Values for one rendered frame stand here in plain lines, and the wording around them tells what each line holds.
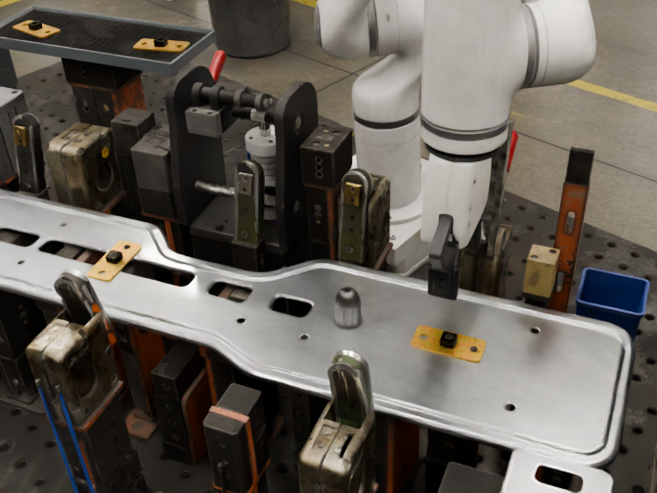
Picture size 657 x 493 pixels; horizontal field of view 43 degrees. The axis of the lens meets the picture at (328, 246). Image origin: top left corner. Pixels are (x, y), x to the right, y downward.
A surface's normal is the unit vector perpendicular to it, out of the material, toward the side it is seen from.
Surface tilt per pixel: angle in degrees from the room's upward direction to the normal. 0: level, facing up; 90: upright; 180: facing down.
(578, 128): 0
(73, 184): 90
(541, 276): 90
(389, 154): 94
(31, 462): 0
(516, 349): 0
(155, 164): 90
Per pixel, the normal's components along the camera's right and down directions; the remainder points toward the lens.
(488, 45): 0.23, 0.57
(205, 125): -0.39, 0.56
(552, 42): 0.10, 0.20
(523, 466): -0.04, -0.80
